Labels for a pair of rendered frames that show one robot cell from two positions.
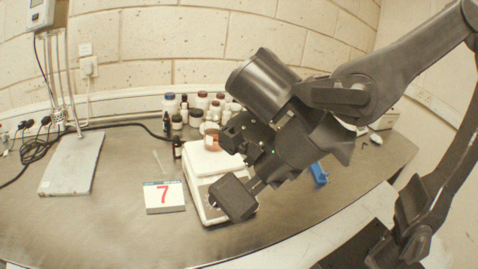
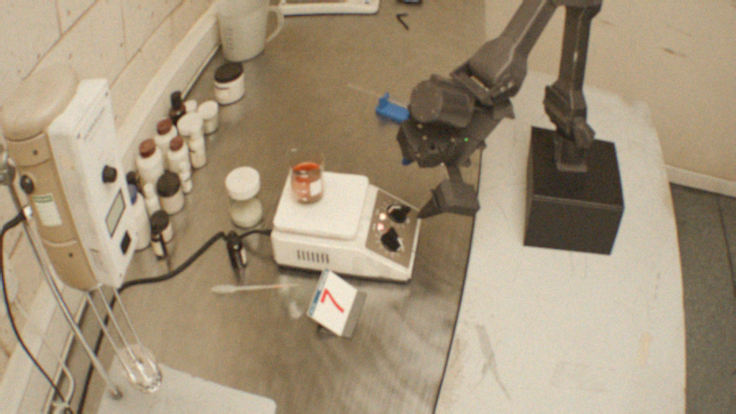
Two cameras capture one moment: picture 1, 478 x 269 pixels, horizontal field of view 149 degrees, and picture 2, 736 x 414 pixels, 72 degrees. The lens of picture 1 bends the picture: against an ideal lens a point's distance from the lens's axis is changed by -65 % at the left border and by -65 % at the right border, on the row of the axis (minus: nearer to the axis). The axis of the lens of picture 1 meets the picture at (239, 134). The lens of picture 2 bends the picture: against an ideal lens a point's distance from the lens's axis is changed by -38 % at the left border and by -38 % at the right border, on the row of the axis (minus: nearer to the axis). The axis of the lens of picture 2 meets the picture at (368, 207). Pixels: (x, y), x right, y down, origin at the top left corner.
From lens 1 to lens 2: 85 cm
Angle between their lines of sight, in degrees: 42
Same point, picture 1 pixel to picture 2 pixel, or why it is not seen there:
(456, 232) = (649, 55)
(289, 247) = (486, 221)
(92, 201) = (296, 402)
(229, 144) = (436, 158)
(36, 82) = not seen: outside the picture
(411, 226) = (568, 124)
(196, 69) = not seen: hidden behind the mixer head
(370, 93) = (517, 83)
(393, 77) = (521, 65)
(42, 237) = not seen: outside the picture
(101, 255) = (401, 402)
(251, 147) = (443, 148)
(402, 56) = (520, 49)
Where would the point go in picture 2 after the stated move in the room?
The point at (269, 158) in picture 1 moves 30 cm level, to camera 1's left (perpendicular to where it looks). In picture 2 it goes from (463, 146) to (307, 287)
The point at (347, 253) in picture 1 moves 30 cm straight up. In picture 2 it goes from (541, 173) to (554, 27)
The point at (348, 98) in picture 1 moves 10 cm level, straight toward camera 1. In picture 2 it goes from (509, 92) to (545, 138)
